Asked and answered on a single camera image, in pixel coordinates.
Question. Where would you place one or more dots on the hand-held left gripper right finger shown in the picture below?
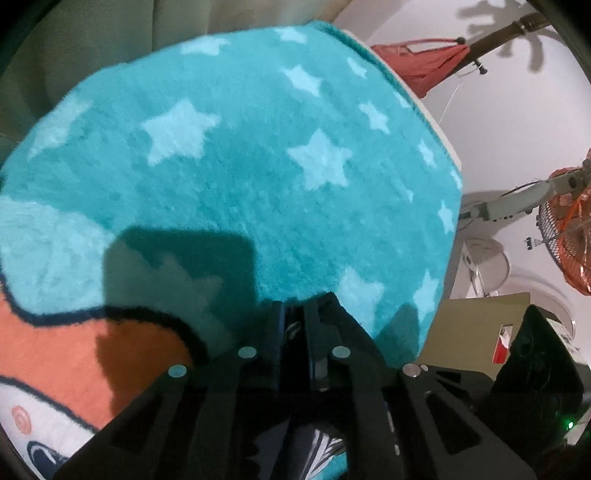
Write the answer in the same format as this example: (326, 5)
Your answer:
(316, 353)

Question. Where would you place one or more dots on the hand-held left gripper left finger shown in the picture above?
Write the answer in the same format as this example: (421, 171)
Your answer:
(279, 344)

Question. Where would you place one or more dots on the cardboard box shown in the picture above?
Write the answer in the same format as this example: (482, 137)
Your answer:
(466, 332)

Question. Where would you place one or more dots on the white fan stand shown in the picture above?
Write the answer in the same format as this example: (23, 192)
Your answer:
(489, 263)

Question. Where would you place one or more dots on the orange fan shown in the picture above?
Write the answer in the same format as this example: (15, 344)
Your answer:
(570, 240)

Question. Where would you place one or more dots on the teal star printed blanket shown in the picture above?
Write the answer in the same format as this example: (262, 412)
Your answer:
(240, 184)

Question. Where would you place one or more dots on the red hanging bag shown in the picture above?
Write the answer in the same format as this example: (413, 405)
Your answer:
(427, 64)

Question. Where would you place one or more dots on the brown coat rack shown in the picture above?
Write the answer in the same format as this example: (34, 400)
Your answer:
(505, 34)

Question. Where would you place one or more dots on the beige curtain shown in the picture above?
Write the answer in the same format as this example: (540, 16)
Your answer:
(92, 41)

